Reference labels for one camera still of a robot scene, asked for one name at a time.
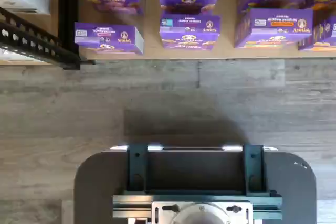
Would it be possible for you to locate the teal metal frame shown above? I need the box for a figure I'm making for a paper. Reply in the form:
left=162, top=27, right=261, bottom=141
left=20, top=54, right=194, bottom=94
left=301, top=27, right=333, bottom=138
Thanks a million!
left=126, top=144, right=266, bottom=194

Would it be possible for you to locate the black perforated shelf bracket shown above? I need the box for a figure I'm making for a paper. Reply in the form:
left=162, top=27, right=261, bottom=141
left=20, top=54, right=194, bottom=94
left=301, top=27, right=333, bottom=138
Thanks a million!
left=0, top=7, right=81, bottom=66

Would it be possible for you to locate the white led light strip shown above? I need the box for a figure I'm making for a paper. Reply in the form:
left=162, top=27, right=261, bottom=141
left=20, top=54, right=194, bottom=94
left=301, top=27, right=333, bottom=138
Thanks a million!
left=109, top=144, right=278, bottom=152

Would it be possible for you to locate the black shelf upright post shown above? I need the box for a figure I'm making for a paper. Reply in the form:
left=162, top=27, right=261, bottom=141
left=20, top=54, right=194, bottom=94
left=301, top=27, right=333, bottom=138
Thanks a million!
left=58, top=0, right=96, bottom=71

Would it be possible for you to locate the grey mobile base platform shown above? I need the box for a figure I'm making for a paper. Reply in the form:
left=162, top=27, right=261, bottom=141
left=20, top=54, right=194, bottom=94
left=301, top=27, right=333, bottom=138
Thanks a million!
left=73, top=150, right=317, bottom=224

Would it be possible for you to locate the aluminium extrusion bar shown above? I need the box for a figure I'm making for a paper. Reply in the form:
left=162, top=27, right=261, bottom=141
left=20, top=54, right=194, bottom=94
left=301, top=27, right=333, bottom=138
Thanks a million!
left=112, top=191, right=283, bottom=220

